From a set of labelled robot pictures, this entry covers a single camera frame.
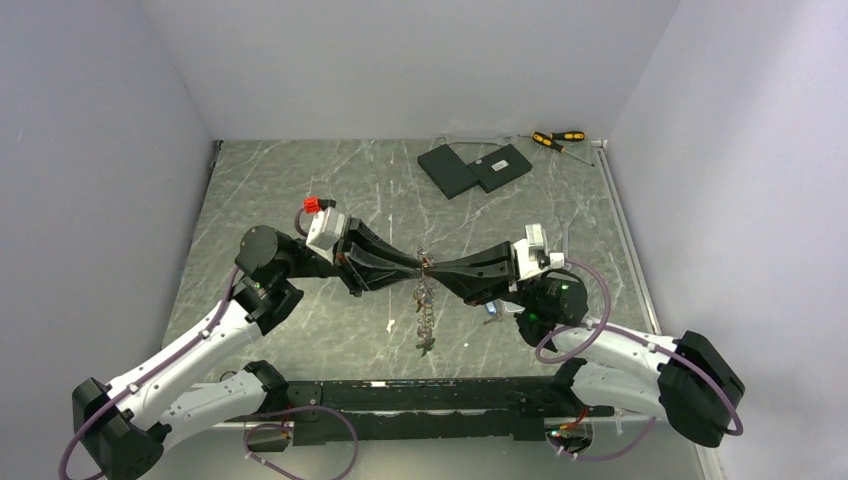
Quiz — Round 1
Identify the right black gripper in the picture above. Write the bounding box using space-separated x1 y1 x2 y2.
425 241 543 311

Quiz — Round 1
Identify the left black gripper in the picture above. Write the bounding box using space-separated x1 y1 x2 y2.
280 214 423 297

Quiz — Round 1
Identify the metal keyring with keys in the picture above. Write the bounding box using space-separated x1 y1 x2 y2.
413 245 435 357

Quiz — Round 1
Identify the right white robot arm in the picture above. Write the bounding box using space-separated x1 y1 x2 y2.
423 240 745 448

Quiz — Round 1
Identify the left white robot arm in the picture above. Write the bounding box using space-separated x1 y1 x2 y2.
72 217 426 479

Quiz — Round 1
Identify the silver wrench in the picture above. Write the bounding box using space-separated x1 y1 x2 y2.
558 215 573 258

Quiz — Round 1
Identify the small black box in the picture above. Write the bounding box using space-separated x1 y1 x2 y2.
467 144 532 194

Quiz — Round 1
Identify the large black box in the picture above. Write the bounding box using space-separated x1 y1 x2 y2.
417 145 479 200

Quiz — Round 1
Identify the orange black screwdriver front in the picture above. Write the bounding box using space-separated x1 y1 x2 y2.
530 138 595 167

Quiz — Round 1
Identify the orange black screwdriver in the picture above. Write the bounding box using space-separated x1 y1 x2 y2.
523 131 586 143
530 138 595 167

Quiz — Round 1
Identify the orange black screwdriver back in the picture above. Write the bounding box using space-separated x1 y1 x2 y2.
523 131 586 143

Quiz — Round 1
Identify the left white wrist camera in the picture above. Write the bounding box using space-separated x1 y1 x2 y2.
303 197 347 258

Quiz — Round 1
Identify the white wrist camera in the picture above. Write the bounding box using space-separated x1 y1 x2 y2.
303 197 347 258
512 223 565 281

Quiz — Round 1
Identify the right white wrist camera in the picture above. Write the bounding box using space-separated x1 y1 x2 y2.
512 223 565 281

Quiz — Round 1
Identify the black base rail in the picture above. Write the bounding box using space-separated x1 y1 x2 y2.
260 376 614 446

